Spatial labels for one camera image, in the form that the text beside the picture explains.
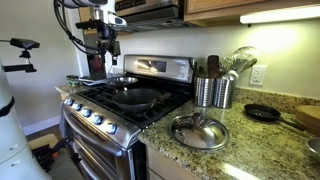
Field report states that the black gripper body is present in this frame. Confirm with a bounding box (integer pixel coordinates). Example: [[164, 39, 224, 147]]
[[76, 19, 121, 80]]

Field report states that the steel bowl at edge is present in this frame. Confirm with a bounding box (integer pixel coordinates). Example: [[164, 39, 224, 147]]
[[306, 138, 320, 161]]

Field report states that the perforated steel utensil holder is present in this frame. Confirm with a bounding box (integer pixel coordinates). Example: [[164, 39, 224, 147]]
[[213, 70, 239, 109], [194, 77, 214, 107]]

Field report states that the silver lid with brown knob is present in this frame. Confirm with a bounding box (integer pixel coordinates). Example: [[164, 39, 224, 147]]
[[168, 113, 230, 150]]

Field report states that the small silver pan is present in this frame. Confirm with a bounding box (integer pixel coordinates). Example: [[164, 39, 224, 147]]
[[107, 77, 138, 87]]

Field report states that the under-cabinet light strip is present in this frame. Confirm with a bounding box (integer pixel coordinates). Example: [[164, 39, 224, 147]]
[[240, 5, 320, 24]]

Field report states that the stainless steel gas stove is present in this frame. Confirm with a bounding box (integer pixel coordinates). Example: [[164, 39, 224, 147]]
[[61, 54, 194, 180]]

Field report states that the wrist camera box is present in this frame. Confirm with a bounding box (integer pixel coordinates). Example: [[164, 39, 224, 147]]
[[93, 7, 127, 27]]

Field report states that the dark wooden spatula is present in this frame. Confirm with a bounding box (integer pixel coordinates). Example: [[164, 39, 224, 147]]
[[207, 55, 219, 78]]

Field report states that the right perforated steel utensil holder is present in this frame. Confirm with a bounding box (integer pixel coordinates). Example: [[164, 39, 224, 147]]
[[213, 70, 239, 109]]

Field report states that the wooden cutting boards stack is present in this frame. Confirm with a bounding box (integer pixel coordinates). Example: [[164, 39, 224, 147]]
[[296, 105, 320, 136]]

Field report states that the wire whisk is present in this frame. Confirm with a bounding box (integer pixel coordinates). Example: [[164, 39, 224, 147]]
[[219, 46, 258, 71]]

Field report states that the black tool on floor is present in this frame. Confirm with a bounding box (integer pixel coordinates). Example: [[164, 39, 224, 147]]
[[32, 137, 71, 172]]

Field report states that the white wall power outlet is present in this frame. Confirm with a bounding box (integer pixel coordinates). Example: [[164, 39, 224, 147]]
[[249, 65, 267, 86]]

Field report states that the black cast iron skillet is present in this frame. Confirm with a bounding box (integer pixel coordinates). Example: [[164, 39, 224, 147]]
[[244, 104, 304, 131]]

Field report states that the stainless range hood microwave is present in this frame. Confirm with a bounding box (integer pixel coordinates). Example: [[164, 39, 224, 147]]
[[115, 0, 191, 33]]

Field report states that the black pot on stove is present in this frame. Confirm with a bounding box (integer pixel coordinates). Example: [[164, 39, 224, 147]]
[[112, 88, 171, 113]]

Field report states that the small dark jar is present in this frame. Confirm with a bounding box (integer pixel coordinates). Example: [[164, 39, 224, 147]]
[[66, 75, 79, 87]]

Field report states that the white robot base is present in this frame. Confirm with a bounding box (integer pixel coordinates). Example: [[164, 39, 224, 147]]
[[0, 65, 51, 180]]

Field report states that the wooden upper cabinet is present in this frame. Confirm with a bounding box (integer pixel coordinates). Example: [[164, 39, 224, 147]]
[[184, 0, 320, 27]]

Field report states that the black camera on stand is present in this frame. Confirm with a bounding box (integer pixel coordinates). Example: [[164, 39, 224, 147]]
[[3, 38, 40, 73]]

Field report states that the left perforated steel utensil holder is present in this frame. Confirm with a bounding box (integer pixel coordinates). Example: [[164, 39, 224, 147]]
[[194, 77, 214, 107]]

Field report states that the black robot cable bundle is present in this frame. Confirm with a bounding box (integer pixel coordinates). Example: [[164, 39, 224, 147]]
[[53, 0, 118, 56]]

